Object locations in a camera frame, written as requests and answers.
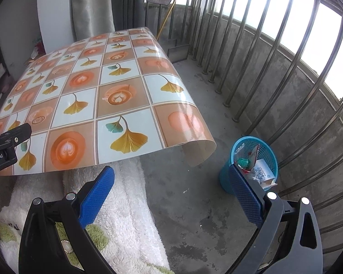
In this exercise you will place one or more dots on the metal balcony railing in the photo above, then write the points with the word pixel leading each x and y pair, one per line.
pixel 255 87

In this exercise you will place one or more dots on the clear red printed plastic wrapper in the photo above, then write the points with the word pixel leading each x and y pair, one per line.
pixel 253 155

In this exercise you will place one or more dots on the blue mesh trash basket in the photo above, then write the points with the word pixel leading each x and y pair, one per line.
pixel 241 149

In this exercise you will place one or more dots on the grey curtain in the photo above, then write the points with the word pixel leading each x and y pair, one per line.
pixel 92 17

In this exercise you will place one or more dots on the blue white medicine box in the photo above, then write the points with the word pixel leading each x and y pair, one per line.
pixel 263 175

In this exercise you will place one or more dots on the teal plastic bag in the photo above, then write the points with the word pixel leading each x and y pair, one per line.
pixel 243 164

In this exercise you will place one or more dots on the dark grey cabinet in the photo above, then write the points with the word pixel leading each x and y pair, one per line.
pixel 128 14

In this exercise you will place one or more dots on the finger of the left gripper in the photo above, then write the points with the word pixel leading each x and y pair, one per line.
pixel 15 136

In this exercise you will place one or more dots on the patterned vinyl tablecloth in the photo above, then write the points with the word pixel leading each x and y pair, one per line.
pixel 103 99

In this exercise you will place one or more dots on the yellow broom handle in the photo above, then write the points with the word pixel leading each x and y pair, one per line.
pixel 170 9

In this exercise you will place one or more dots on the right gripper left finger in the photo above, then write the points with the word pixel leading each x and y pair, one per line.
pixel 41 250

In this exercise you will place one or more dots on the white green fluffy garment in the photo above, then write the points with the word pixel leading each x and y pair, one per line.
pixel 116 216

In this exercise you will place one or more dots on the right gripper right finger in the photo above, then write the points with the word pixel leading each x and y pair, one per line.
pixel 300 249

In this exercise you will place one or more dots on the framed screen panel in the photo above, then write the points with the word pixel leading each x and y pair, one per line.
pixel 178 53

